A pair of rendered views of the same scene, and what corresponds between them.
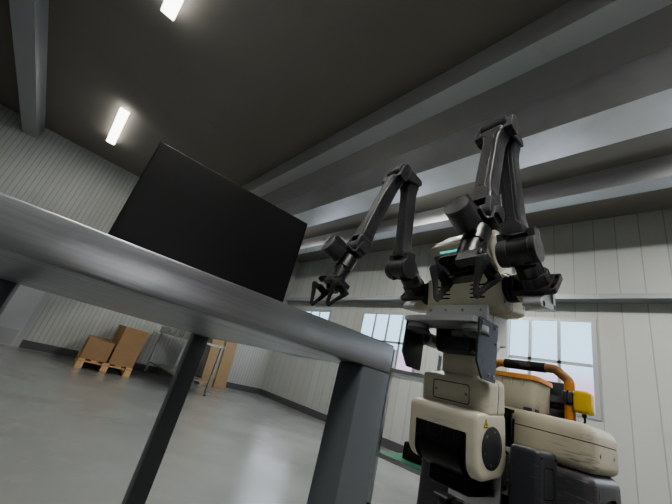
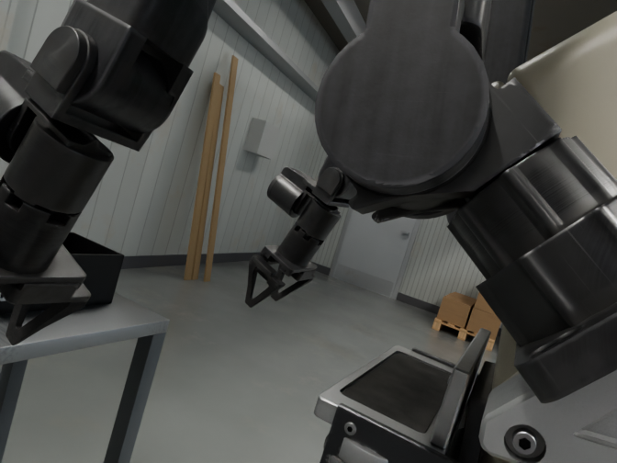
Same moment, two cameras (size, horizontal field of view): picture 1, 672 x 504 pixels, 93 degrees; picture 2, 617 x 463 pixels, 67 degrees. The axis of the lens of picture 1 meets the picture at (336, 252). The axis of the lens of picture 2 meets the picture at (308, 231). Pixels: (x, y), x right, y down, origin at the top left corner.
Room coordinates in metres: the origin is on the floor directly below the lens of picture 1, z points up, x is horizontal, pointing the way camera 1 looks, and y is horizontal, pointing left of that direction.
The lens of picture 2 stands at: (0.61, -0.69, 1.15)
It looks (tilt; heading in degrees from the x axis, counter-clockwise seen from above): 4 degrees down; 58
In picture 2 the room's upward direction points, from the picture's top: 17 degrees clockwise
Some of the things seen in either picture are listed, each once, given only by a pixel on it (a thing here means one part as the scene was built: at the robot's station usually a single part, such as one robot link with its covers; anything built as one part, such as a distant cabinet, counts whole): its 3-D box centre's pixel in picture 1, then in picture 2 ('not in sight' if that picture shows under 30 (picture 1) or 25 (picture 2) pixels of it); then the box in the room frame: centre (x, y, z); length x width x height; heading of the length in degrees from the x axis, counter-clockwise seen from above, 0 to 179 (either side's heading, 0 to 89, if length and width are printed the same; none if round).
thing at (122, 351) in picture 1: (111, 346); (474, 308); (5.90, 3.24, 0.36); 1.16 x 0.83 x 0.71; 39
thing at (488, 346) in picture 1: (449, 337); (427, 444); (0.99, -0.41, 0.96); 0.28 x 0.16 x 0.22; 33
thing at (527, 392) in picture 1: (510, 391); not in sight; (1.21, -0.75, 0.87); 0.23 x 0.15 x 0.11; 33
